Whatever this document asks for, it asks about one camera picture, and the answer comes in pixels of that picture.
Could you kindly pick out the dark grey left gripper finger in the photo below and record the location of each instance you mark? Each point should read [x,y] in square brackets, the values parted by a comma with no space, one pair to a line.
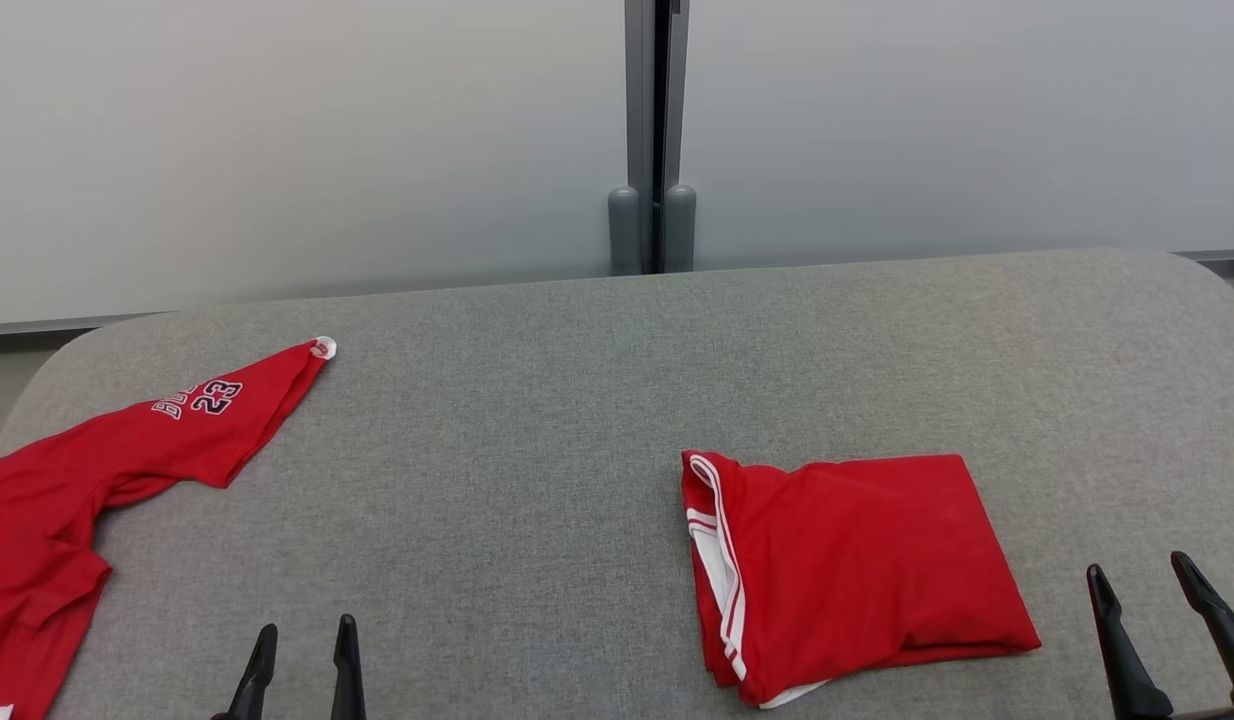
[348,670]
[255,680]

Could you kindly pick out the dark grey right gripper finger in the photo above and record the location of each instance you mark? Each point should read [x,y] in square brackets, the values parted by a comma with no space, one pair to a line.
[1122,650]
[1217,620]

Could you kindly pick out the red Bulls 23 shorts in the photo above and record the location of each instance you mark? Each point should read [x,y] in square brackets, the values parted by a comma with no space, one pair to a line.
[47,500]

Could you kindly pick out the red Bulls basketball jersey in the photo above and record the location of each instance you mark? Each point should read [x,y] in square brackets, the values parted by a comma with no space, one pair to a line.
[857,560]

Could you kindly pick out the grey cylindrical door stopper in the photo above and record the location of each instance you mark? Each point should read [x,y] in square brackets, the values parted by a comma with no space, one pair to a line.
[624,235]
[680,230]

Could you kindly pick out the grey door frame post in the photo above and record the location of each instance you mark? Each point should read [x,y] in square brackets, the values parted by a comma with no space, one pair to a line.
[639,90]

